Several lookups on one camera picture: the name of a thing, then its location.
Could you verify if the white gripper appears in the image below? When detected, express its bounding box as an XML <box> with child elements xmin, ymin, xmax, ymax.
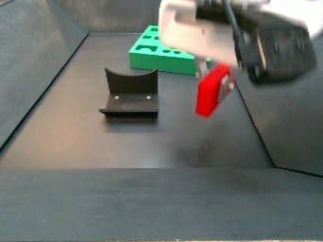
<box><xmin>157</xmin><ymin>0</ymin><xmax>323</xmax><ymax>94</ymax></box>

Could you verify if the red double-square block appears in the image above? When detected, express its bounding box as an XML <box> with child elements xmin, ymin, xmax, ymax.
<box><xmin>196</xmin><ymin>63</ymin><xmax>232</xmax><ymax>118</ymax></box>

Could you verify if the green foam shape board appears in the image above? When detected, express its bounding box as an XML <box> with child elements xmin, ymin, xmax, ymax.
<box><xmin>128</xmin><ymin>26</ymin><xmax>196</xmax><ymax>76</ymax></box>

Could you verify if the black curved stand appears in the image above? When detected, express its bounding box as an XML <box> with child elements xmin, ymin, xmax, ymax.
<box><xmin>100</xmin><ymin>69</ymin><xmax>158</xmax><ymax>116</ymax></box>

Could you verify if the black cable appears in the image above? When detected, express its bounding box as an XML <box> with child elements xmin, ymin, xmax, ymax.
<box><xmin>220</xmin><ymin>0</ymin><xmax>249</xmax><ymax>64</ymax></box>

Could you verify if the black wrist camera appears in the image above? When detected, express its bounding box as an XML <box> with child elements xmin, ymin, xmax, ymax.
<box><xmin>233</xmin><ymin>14</ymin><xmax>316</xmax><ymax>85</ymax></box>

